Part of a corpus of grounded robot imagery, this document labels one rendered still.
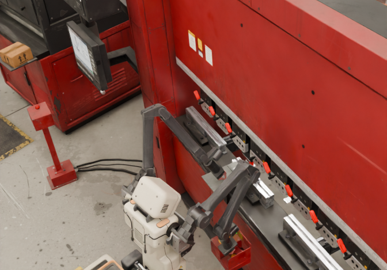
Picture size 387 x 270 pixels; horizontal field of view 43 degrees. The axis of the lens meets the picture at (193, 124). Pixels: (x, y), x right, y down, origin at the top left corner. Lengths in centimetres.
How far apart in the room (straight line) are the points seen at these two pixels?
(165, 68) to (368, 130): 187
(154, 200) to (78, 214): 197
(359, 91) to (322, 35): 25
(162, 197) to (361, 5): 128
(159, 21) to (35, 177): 221
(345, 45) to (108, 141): 351
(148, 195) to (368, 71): 128
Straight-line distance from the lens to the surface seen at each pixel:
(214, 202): 255
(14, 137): 541
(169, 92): 361
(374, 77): 181
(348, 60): 188
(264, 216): 304
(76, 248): 418
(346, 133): 207
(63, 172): 465
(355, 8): 204
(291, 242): 289
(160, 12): 329
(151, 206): 253
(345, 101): 200
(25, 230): 446
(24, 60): 458
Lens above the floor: 320
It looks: 39 degrees down
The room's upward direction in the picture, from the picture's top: 5 degrees counter-clockwise
